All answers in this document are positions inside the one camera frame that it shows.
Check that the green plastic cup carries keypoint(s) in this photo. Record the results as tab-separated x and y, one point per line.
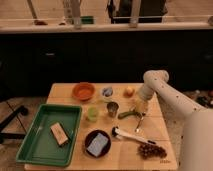
92	114

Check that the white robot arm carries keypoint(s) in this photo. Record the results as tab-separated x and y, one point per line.
196	153

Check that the red bowl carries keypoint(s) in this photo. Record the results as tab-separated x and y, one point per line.
83	91

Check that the orange fruit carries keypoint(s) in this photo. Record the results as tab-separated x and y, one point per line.
129	91

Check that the blue sponge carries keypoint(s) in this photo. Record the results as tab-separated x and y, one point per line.
97	144

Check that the green plastic tray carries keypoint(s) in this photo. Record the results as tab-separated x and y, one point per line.
39	145

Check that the metal cup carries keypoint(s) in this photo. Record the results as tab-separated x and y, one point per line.
112	108

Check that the dark bowl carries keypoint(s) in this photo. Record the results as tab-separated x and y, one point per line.
89	139

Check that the metal fork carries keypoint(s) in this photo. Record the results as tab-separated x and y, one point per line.
139	123

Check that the wooden block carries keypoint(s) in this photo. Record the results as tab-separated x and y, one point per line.
59	134

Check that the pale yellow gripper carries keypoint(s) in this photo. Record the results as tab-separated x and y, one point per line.
141	105

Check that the bunch of grapes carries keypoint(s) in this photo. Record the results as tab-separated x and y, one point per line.
147	151

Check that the black stand leg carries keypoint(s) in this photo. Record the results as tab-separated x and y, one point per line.
20	110

